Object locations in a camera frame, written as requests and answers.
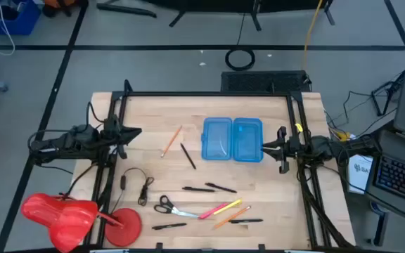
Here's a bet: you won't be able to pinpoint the red desk lamp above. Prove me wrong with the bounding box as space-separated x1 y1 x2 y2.
20 192 143 253

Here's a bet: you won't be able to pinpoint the laptop with lit keyboard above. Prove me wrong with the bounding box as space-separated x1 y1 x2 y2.
364 129 405 228

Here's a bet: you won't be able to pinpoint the pink highlighter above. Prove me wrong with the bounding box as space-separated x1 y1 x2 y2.
198 202 229 220

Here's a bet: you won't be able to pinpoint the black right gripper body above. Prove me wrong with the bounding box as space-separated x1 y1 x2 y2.
276 125 304 175

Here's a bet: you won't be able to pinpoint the white box with logo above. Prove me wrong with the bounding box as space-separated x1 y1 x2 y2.
345 153 376 195

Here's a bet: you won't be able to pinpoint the black aluminium table frame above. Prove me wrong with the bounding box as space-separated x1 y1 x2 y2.
82 79 356 253

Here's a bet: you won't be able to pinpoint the black desk leg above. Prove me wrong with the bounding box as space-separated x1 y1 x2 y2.
366 210 390 247

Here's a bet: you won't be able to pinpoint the black bar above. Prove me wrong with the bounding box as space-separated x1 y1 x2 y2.
96 2 158 19

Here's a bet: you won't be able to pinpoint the orange pencil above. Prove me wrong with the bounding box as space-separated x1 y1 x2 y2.
160 125 183 158
212 205 252 230

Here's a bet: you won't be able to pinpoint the black-handled scissors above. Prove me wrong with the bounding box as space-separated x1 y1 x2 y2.
153 195 200 219

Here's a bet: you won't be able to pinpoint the yellow connector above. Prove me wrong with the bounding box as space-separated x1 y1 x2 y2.
335 130 353 142

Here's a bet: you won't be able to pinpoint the orange and black bag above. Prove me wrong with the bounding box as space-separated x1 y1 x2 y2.
42 0 89 18

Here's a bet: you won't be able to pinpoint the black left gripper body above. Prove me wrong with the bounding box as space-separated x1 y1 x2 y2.
103 114 128 160

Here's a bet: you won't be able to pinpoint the black lamp cable with switch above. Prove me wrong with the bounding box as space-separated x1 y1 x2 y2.
110 167 155 214

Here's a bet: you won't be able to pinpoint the black stand base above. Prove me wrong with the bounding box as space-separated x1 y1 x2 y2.
142 0 336 32

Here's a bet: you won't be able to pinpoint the black wire stand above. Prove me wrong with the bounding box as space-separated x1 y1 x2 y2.
371 79 405 117

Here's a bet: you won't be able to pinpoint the blue plastic bin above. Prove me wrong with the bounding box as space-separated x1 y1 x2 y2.
0 0 42 36

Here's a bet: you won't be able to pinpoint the coiled black cable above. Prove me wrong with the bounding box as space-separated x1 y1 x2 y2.
224 12 256 72

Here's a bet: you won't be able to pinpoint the black perforated case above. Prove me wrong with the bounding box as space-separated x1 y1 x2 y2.
220 70 312 93

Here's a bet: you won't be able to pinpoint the yellow highlighter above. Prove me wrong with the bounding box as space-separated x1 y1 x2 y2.
212 198 243 216

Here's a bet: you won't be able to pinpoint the yellow cable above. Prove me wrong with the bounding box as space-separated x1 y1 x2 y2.
300 0 325 71

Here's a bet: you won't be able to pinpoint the blue plastic pencil box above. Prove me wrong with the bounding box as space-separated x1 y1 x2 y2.
201 117 264 163

